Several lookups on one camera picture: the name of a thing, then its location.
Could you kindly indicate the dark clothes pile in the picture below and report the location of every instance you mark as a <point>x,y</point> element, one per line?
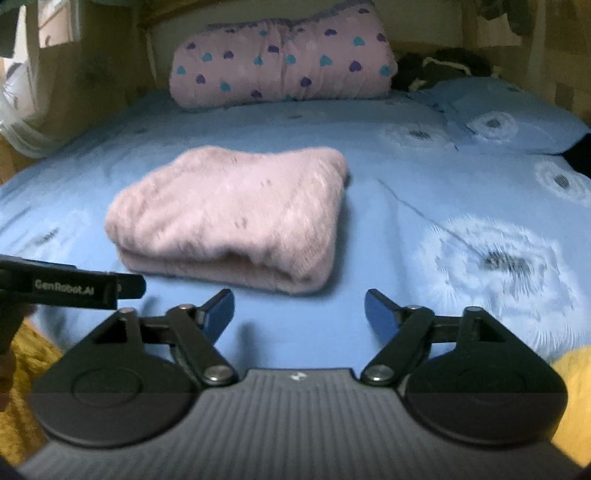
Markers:
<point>438,67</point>

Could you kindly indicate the white sheer mosquito net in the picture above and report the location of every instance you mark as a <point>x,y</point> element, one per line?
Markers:
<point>21,124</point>

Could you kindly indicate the yellow fleece cloth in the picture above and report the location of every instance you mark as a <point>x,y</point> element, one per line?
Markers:
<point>575,397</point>
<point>23,392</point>

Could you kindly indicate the pink heart-print rolled quilt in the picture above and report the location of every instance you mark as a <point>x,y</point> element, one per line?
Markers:
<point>281,55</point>

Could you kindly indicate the pink knit cardigan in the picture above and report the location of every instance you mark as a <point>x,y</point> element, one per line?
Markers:
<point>231,217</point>

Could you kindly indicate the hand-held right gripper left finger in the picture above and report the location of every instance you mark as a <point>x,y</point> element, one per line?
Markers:
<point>221,317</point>

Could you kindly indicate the blue dandelion-print bed sheet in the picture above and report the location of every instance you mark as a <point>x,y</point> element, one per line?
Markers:
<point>378,221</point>

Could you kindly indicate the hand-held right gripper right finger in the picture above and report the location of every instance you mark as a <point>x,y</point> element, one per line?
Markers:
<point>378,314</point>

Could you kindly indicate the blue dandelion-print pillow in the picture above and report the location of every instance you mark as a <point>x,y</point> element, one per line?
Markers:
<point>508,115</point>

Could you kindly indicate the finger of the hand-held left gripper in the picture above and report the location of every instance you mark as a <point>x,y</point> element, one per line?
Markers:
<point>133,286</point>

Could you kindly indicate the hanging dark clothes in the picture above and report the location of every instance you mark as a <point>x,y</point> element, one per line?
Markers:
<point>508,16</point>

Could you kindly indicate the dark cloth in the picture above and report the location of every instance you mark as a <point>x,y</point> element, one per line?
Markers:
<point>579,154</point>

